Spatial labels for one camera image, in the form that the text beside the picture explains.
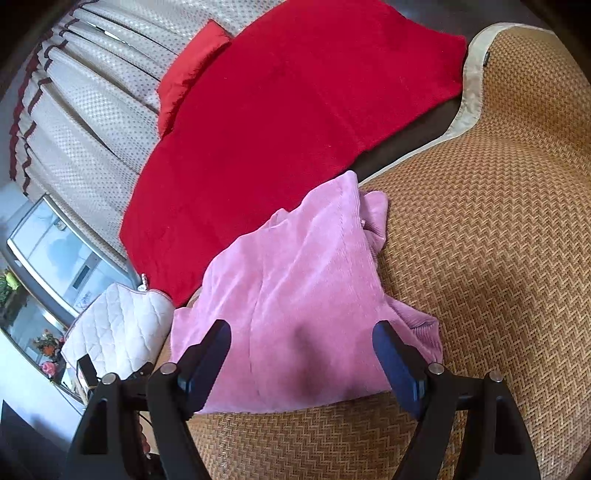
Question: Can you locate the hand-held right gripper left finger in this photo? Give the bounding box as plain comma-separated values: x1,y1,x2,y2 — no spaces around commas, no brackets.
65,319,232,480

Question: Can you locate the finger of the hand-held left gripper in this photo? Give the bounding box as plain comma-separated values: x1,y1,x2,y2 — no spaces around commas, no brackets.
121,362,155,380

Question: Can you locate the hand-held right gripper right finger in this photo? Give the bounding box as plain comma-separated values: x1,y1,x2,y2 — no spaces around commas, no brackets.
372,320,541,480

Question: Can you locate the pink corduroy coat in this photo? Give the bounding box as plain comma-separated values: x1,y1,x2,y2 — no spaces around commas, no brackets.
170,170,444,415

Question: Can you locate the orange flower bunch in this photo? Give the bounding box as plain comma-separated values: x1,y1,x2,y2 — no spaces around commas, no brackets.
32,329,66,361

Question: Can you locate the white quilted cushion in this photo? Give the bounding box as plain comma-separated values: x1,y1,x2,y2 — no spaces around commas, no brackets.
61,282,175,376

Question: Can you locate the green plant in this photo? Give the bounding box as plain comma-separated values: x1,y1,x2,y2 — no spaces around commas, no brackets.
0,271,20,306

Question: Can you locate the aluminium framed window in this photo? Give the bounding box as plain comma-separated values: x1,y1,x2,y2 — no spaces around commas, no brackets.
6,194,141,319

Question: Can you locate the woven rattan mat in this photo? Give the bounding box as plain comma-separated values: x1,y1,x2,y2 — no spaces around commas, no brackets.
152,23,591,480

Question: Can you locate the red blanket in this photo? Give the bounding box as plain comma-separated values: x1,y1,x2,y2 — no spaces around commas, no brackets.
119,0,468,308

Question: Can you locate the beige dotted curtain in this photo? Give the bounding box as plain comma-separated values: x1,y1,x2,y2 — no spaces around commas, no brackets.
9,0,287,273

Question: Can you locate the red quilted pillow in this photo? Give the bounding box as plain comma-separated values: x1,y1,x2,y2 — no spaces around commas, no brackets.
157,19,232,137

